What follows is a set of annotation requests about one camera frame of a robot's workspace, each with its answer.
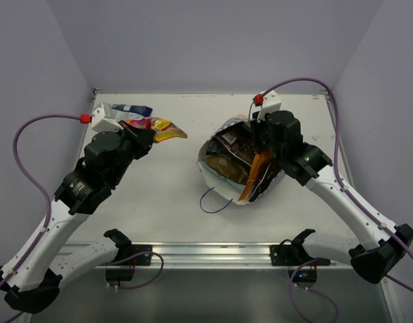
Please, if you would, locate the olive brown snack bag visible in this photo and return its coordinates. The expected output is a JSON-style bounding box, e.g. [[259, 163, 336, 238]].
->
[[203, 155, 250, 184]]

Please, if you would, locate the aluminium mounting rail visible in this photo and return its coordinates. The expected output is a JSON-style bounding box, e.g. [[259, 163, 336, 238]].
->
[[60, 242, 352, 268]]

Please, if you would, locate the navy white snack bag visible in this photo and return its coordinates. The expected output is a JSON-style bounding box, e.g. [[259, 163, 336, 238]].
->
[[98, 102, 153, 120]]

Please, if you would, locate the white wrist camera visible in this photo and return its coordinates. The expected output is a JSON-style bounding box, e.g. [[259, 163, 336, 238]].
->
[[91, 103, 122, 133], [252, 90, 282, 122]]

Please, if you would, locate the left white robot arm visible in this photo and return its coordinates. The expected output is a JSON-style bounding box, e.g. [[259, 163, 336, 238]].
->
[[0, 121, 155, 314]]

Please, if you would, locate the blue checkered paper bag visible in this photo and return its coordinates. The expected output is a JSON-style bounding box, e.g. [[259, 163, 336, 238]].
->
[[196, 114, 285, 205]]

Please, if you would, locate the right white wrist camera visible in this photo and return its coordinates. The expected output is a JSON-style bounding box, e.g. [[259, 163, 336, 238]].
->
[[252, 90, 282, 122]]

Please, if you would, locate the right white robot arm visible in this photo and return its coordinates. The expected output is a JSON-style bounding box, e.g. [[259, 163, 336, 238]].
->
[[250, 110, 413, 283]]

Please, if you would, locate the dark brown chip bag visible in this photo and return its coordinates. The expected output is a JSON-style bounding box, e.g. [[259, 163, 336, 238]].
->
[[215, 122, 256, 165]]

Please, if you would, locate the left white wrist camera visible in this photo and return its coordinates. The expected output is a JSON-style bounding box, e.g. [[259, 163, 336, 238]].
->
[[91, 103, 122, 133]]

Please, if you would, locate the orange chip bag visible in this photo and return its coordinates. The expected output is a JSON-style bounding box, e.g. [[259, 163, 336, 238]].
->
[[239, 150, 272, 201]]

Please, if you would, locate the colourful fruit candy bag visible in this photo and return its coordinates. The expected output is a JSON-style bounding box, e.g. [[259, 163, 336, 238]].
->
[[129, 117, 188, 143]]

